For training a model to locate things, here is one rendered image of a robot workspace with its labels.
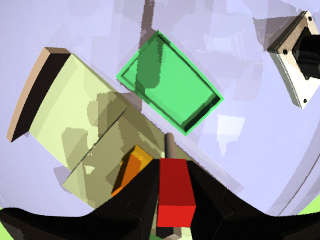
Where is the red-headed pin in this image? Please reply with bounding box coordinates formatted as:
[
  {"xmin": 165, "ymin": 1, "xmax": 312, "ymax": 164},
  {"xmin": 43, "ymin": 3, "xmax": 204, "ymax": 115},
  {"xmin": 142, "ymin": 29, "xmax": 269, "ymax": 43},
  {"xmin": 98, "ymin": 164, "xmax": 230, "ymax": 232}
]
[{"xmin": 156, "ymin": 133, "xmax": 196, "ymax": 228}]

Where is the green tray floor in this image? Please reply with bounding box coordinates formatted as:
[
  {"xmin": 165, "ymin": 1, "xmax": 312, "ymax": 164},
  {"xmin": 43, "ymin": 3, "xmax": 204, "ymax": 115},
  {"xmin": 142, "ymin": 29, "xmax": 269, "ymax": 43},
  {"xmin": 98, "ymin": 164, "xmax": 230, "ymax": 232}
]
[{"xmin": 123, "ymin": 36, "xmax": 216, "ymax": 128}]

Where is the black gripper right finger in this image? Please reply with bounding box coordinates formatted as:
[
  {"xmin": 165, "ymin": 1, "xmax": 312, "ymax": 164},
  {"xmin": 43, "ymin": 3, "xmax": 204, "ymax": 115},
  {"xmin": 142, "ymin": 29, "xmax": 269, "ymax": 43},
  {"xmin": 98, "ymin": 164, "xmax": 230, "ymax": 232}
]
[{"xmin": 185, "ymin": 161, "xmax": 320, "ymax": 240}]

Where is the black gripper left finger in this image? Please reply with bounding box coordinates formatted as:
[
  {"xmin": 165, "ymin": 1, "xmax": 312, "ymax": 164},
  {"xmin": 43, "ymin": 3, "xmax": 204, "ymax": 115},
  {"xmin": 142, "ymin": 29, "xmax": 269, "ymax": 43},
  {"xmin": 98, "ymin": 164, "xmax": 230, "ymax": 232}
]
[{"xmin": 0, "ymin": 159, "xmax": 160, "ymax": 240}]

